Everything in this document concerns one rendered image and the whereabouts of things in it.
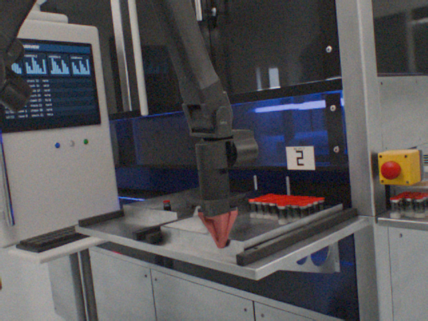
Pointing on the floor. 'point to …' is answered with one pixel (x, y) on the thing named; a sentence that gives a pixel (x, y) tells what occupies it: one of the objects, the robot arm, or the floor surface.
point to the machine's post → (364, 156)
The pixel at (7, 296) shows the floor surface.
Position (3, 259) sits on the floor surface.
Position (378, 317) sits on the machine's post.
